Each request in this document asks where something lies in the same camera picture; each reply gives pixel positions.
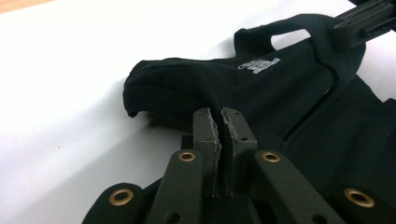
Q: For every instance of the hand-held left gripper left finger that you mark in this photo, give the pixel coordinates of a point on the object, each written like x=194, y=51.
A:
x=207, y=133

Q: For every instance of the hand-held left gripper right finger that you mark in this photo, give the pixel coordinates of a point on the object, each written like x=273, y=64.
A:
x=238, y=137

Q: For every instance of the black tank top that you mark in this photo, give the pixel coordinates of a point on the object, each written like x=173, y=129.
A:
x=280, y=93

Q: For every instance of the white table mat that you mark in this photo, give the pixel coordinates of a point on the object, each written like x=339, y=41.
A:
x=77, y=93

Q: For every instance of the wooden table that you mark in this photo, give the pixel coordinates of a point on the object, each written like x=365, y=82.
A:
x=15, y=4

